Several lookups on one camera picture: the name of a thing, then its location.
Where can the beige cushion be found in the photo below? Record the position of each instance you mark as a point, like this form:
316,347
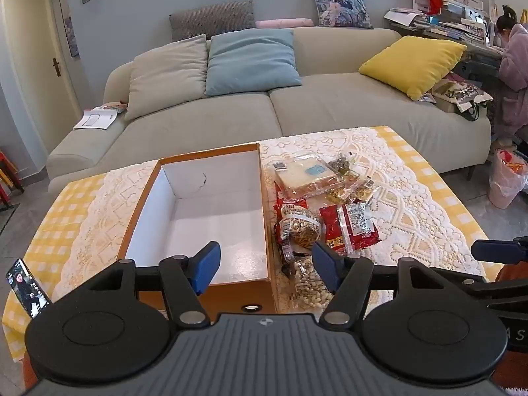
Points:
165,75

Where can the small red packet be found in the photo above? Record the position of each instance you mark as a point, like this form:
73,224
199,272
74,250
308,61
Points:
119,107

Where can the small dark candy packet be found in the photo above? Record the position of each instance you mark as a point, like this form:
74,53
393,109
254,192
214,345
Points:
341,164

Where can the orange cardboard box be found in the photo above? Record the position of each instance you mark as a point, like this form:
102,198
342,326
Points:
214,219

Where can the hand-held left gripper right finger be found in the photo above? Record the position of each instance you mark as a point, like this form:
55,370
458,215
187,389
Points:
326,265

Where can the printed bag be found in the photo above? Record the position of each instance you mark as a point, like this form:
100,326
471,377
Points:
462,93

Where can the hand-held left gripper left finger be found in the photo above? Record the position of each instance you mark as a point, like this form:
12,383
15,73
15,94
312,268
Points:
207,265

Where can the white booklet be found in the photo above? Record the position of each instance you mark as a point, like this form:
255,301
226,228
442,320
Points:
97,118

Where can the cluttered desk with books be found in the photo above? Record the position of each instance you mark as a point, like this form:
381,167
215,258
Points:
447,20

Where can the clear packet of white cake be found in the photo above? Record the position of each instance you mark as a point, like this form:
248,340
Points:
305,175

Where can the clear packet of stick crackers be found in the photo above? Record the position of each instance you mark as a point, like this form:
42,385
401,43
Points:
299,225

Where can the black smartphone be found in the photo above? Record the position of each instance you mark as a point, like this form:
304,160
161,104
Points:
27,293

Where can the yellow cushion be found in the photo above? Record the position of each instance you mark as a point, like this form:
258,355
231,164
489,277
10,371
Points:
412,64

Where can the blue cushion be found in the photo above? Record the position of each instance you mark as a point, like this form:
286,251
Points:
251,62

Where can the printed figure pillow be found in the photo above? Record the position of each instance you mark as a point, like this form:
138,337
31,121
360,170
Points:
340,6

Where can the red and yellow stool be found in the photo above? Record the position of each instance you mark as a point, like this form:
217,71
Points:
8,177

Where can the clear packet of pale puffs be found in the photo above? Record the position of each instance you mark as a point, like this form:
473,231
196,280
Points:
307,285

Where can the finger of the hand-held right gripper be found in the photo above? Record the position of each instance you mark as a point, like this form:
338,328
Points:
505,293
499,250

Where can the white lace cloth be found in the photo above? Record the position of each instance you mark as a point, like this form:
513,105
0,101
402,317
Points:
412,214

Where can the bin with pink bag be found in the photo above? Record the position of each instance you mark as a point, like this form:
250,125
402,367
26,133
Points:
507,181

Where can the red snack packet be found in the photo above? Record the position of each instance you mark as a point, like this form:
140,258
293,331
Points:
350,225

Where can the cream door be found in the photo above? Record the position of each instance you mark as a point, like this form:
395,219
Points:
33,70

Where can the clear packet of golden nuts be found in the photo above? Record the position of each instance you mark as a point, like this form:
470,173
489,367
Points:
355,190

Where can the pink bolster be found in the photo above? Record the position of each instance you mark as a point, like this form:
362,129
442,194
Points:
284,23

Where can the wall poster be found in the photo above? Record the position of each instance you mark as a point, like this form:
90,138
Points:
70,33

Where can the grey cushion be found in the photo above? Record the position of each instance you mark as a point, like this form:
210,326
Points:
210,19

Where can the beige sofa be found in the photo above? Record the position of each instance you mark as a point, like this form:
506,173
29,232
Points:
330,108

